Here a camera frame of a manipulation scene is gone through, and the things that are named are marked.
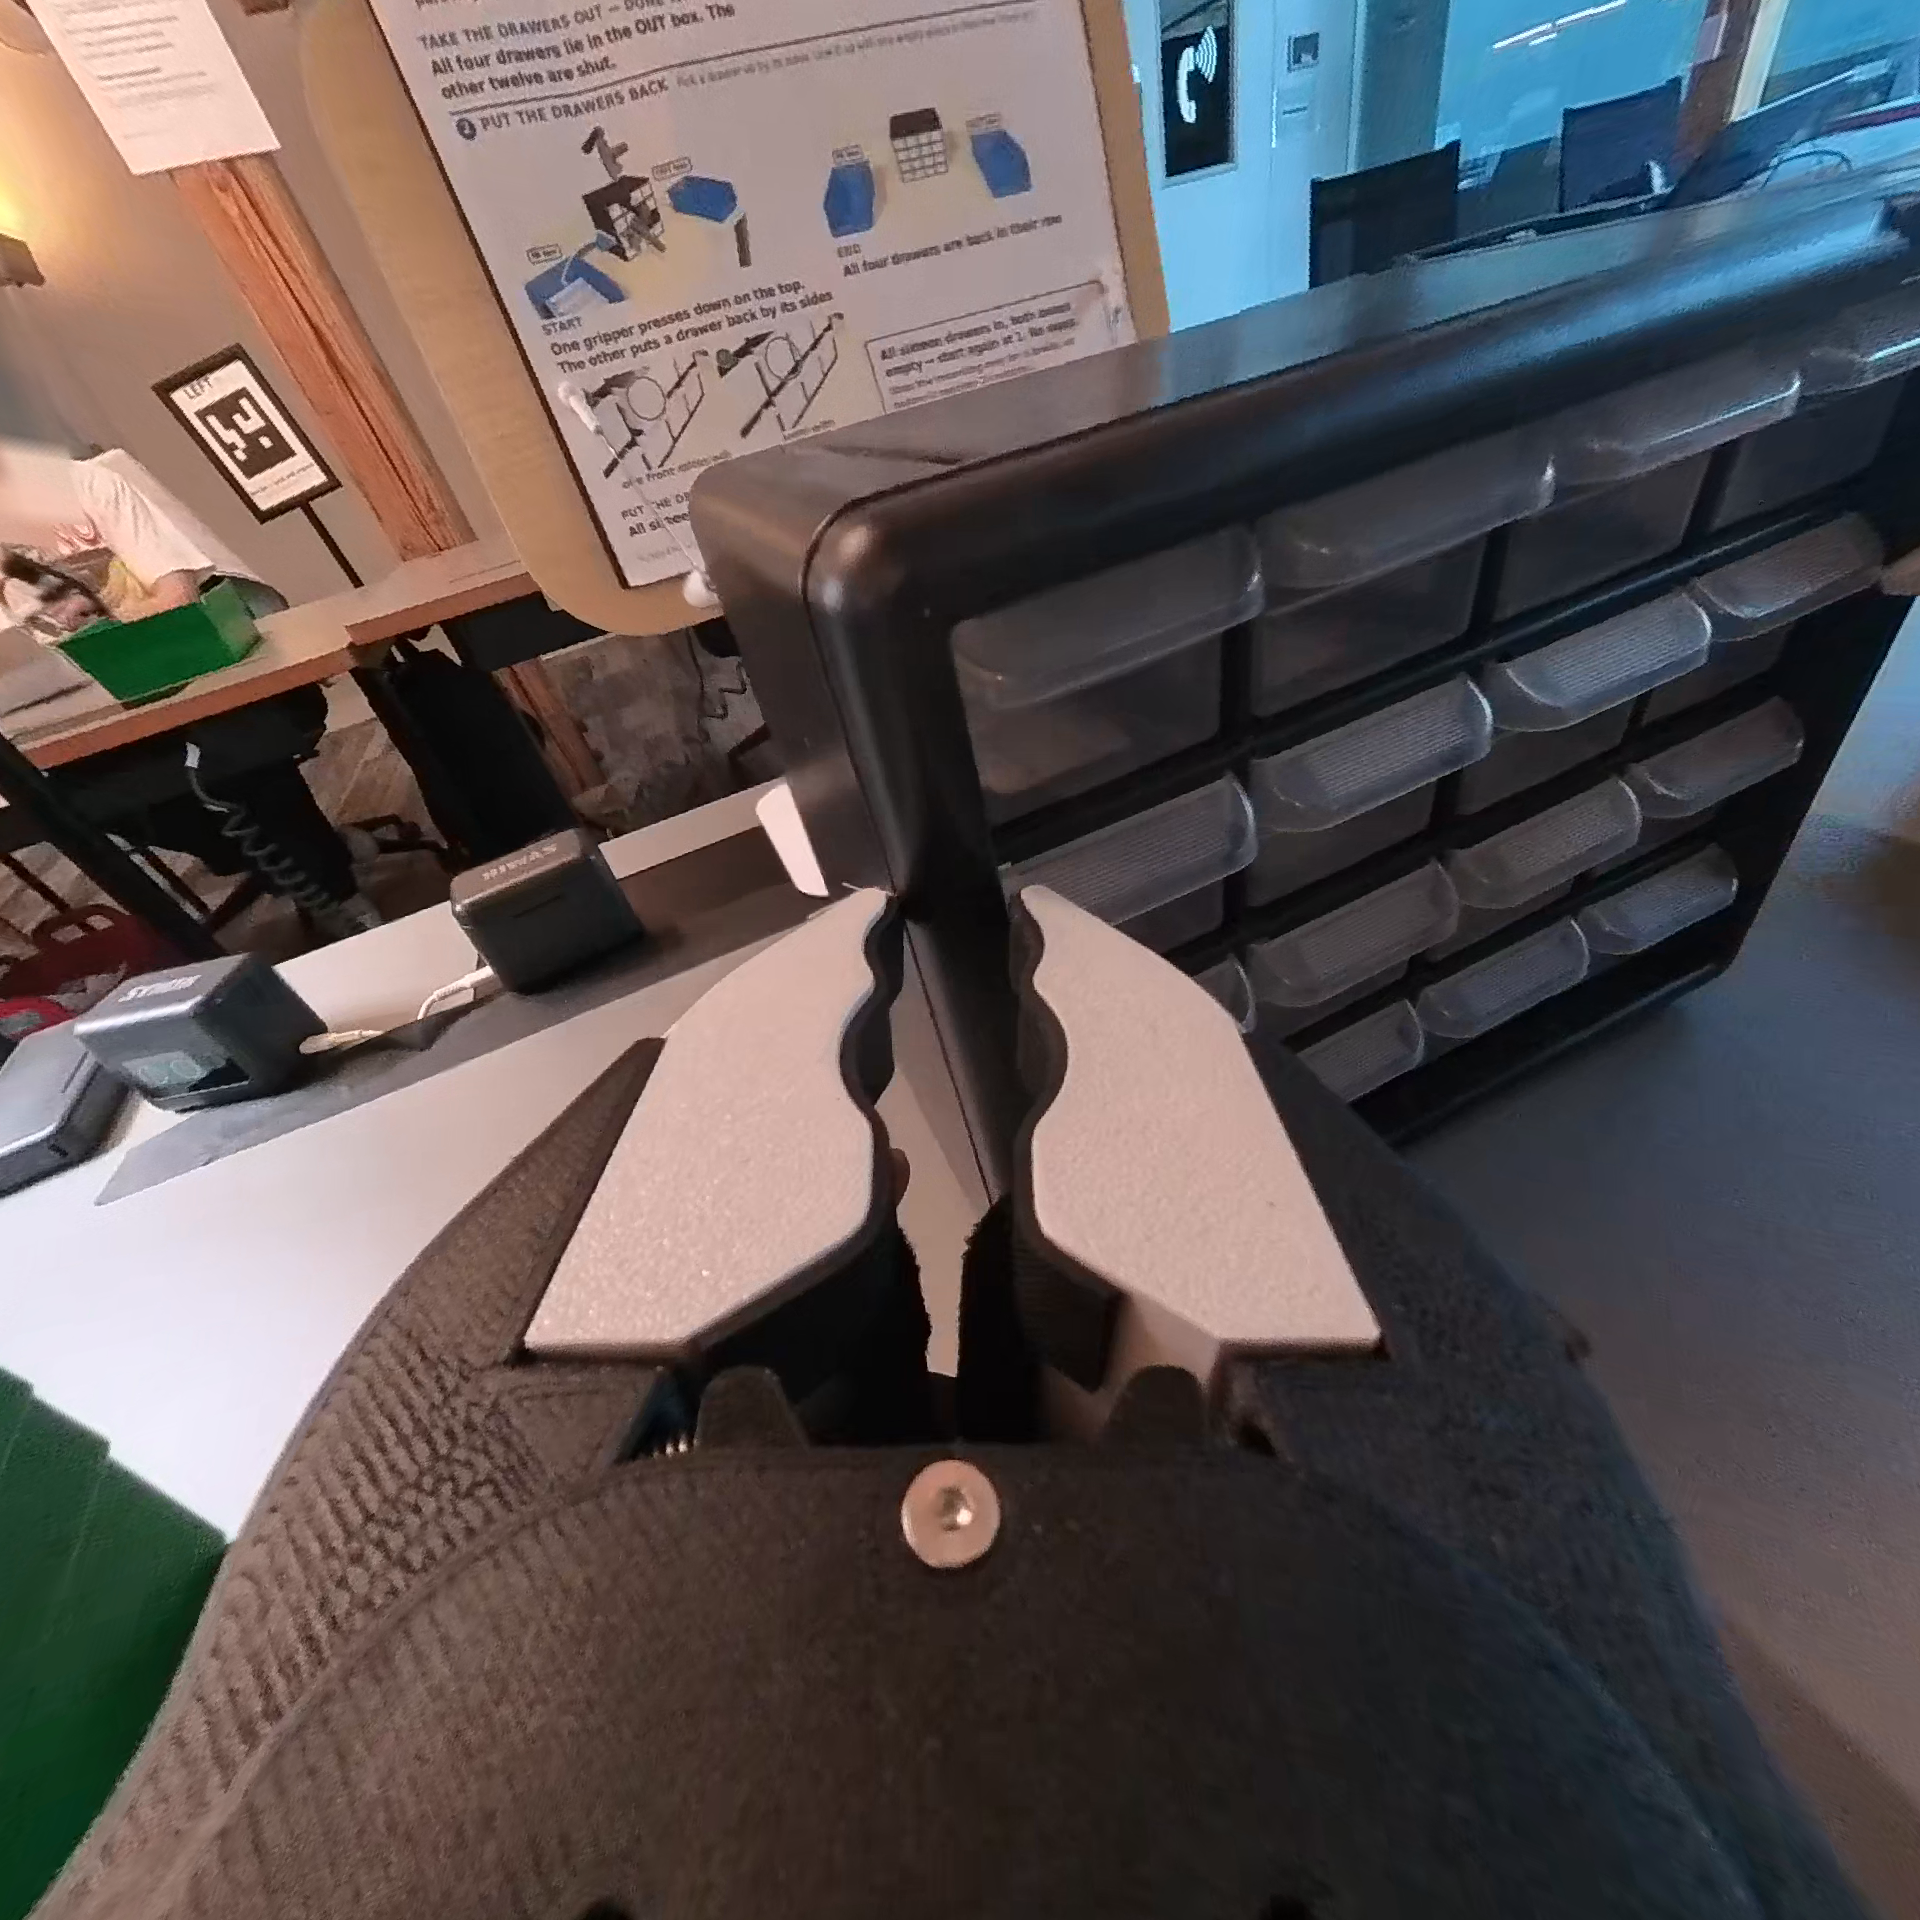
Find green plastic bin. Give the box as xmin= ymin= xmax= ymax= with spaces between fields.
xmin=54 ymin=580 xmax=272 ymax=709
xmin=0 ymin=1367 xmax=228 ymax=1920

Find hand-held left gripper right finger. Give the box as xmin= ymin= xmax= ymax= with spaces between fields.
xmin=1014 ymin=885 xmax=1386 ymax=1389

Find red bag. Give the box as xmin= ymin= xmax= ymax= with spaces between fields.
xmin=0 ymin=900 xmax=155 ymax=1002

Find white wall notice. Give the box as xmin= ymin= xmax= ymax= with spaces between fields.
xmin=25 ymin=0 xmax=280 ymax=178

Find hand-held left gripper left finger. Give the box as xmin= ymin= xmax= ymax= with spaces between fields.
xmin=522 ymin=885 xmax=909 ymax=1367

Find white instruction sheet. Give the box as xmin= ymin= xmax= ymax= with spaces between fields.
xmin=366 ymin=0 xmax=1142 ymax=590

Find black drawer cabinet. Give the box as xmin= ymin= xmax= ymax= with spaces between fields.
xmin=687 ymin=186 xmax=1920 ymax=1149

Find black phone sign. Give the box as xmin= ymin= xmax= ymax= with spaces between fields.
xmin=1159 ymin=0 xmax=1233 ymax=186

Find white cable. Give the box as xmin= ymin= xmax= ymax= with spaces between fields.
xmin=302 ymin=968 xmax=501 ymax=1055

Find grey charger box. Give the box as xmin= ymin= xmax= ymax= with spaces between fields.
xmin=446 ymin=830 xmax=650 ymax=997
xmin=0 ymin=1029 xmax=133 ymax=1199
xmin=72 ymin=954 xmax=333 ymax=1115

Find black coiled cable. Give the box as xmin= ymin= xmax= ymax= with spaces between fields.
xmin=208 ymin=781 xmax=291 ymax=891

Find wooden instruction board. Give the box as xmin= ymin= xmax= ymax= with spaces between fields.
xmin=302 ymin=0 xmax=1176 ymax=639

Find marker sign on stand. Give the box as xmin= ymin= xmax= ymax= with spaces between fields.
xmin=149 ymin=346 xmax=370 ymax=590

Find long wooden table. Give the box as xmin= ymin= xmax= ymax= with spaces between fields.
xmin=0 ymin=538 xmax=601 ymax=773

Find rows of small clear drawers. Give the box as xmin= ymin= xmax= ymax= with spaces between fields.
xmin=947 ymin=350 xmax=1910 ymax=1105

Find wooden post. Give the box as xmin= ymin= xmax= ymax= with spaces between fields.
xmin=168 ymin=151 xmax=485 ymax=564

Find black office chair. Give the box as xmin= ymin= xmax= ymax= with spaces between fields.
xmin=1310 ymin=141 xmax=1462 ymax=291
xmin=1560 ymin=75 xmax=1684 ymax=214

